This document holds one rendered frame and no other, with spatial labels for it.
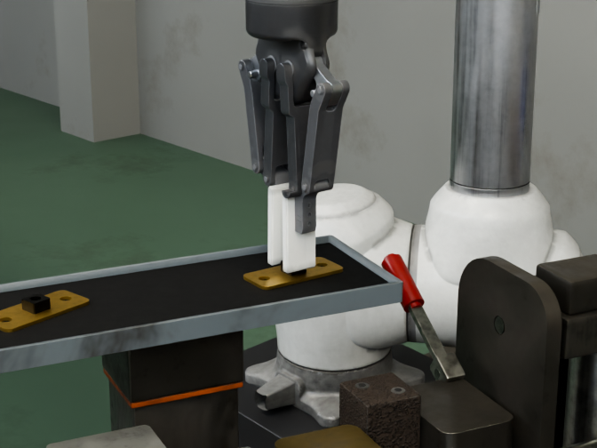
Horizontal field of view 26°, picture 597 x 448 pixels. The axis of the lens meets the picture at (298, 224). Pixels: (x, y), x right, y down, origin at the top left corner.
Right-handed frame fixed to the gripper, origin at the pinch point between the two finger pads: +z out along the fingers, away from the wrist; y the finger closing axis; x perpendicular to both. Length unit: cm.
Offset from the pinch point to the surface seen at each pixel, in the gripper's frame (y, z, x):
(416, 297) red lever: 4.6, 7.2, 10.2
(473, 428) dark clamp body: 18.9, 12.5, 4.5
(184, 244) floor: -307, 119, 159
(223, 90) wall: -397, 86, 231
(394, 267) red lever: 1.4, 5.3, 10.3
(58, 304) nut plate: -4.4, 4.2, -19.8
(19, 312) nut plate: -4.5, 4.2, -23.1
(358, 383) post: 10.6, 10.4, -0.6
